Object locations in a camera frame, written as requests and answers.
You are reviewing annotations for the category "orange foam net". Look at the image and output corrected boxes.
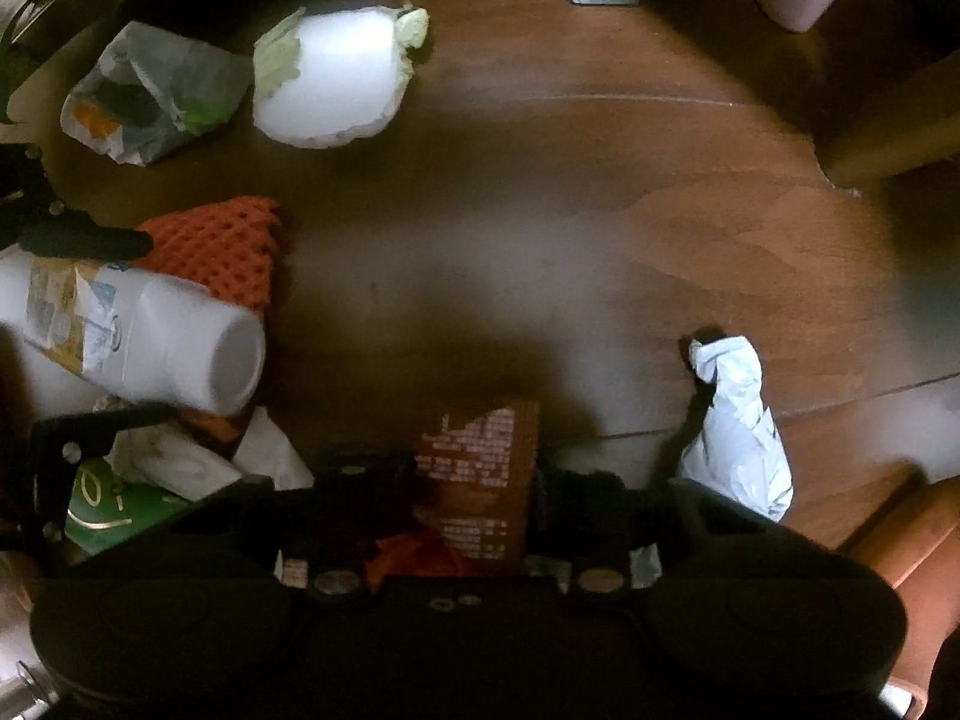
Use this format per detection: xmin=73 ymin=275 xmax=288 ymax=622
xmin=137 ymin=196 xmax=287 ymax=314

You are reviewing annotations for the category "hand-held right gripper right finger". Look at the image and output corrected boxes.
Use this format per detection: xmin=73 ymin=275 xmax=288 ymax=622
xmin=534 ymin=463 xmax=760 ymax=599

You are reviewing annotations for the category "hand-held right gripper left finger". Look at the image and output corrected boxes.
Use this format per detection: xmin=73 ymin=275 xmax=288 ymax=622
xmin=176 ymin=451 xmax=422 ymax=606

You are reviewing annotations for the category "wooden furniture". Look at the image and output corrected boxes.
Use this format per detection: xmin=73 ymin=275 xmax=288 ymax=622
xmin=812 ymin=34 xmax=960 ymax=190

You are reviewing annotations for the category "white paper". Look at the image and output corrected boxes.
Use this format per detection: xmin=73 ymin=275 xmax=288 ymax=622
xmin=679 ymin=336 xmax=795 ymax=523

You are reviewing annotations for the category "brown printed snack packet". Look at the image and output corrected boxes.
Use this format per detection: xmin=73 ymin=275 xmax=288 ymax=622
xmin=416 ymin=400 xmax=542 ymax=580

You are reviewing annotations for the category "green packet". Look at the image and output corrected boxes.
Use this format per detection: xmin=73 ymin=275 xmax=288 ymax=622
xmin=64 ymin=456 xmax=192 ymax=557

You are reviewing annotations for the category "brown plastic scoop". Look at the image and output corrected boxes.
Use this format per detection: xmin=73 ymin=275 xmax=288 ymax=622
xmin=846 ymin=474 xmax=960 ymax=695

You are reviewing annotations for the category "translucent plastic bag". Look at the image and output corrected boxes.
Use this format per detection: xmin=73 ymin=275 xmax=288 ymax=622
xmin=60 ymin=20 xmax=254 ymax=167

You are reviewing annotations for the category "white plastic bottle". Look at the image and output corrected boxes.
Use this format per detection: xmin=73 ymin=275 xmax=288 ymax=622
xmin=0 ymin=249 xmax=268 ymax=418

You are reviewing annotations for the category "white tissue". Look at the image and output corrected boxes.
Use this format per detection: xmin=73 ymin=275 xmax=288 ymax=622
xmin=105 ymin=405 xmax=314 ymax=505

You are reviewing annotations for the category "white plastic bag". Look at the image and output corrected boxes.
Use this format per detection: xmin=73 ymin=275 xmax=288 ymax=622
xmin=251 ymin=5 xmax=431 ymax=150

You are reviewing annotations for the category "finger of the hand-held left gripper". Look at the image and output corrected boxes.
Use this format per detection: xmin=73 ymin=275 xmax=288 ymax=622
xmin=26 ymin=401 xmax=175 ymax=552
xmin=16 ymin=210 xmax=155 ymax=262

